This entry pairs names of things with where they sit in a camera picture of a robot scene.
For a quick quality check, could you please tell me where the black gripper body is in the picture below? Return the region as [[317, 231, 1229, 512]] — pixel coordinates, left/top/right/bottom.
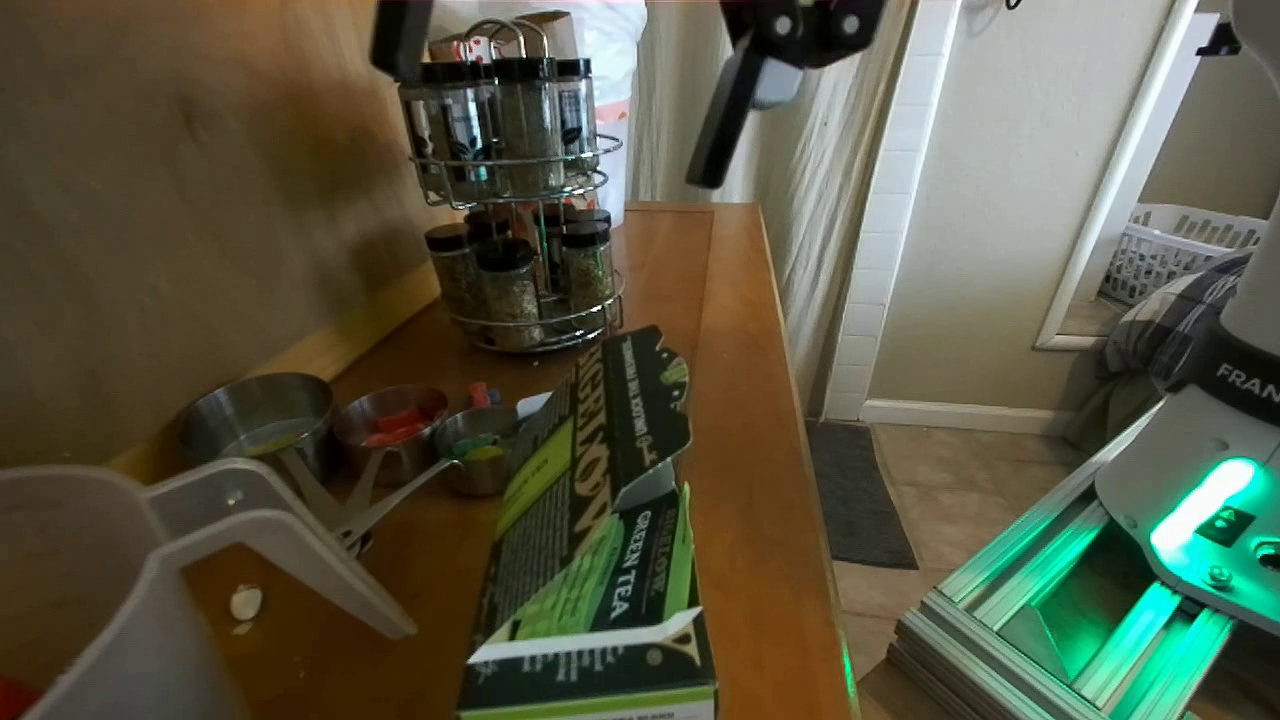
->
[[715, 0, 892, 71]]

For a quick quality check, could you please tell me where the green tea box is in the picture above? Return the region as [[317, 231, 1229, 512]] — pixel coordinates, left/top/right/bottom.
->
[[458, 322, 724, 720]]

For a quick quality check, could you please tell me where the glass spice jar black lid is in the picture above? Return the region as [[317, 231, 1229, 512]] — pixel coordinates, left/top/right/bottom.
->
[[554, 50, 599, 193], [477, 235, 547, 351], [421, 218, 486, 319], [554, 216, 622, 316], [492, 50, 561, 198], [438, 58, 498, 198]]

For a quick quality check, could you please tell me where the wooden desk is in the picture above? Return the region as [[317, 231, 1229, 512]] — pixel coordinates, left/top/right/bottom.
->
[[113, 195, 860, 720]]

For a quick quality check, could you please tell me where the light wood board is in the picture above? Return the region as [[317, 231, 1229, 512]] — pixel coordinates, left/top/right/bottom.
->
[[0, 0, 450, 471]]

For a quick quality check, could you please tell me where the medium metal measuring cup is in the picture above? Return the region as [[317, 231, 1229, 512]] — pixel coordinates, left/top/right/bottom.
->
[[328, 378, 460, 528]]

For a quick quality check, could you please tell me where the dark grey door mat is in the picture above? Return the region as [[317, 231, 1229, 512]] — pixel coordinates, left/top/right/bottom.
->
[[803, 415, 924, 577]]

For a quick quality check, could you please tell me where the large metal measuring cup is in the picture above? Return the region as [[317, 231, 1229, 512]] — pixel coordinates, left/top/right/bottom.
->
[[180, 367, 376, 538]]

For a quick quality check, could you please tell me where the small metal measuring cup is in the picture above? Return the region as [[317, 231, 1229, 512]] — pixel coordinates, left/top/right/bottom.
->
[[429, 404, 519, 504]]

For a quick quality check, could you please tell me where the white laundry basket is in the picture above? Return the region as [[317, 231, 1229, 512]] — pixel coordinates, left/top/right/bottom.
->
[[1095, 198, 1273, 311]]

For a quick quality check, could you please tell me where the grey plaid cloth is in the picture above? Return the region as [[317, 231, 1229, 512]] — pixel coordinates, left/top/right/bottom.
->
[[1091, 252, 1258, 395]]

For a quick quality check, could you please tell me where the white plastic measuring pitcher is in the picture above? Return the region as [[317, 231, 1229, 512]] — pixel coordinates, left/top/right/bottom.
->
[[0, 457, 421, 720]]

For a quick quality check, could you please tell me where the wire spice rack carousel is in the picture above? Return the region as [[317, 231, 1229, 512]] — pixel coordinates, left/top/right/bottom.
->
[[396, 16, 632, 358]]

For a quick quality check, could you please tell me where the aluminium extrusion base frame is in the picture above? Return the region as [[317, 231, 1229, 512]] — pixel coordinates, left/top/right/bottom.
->
[[887, 395, 1280, 720]]

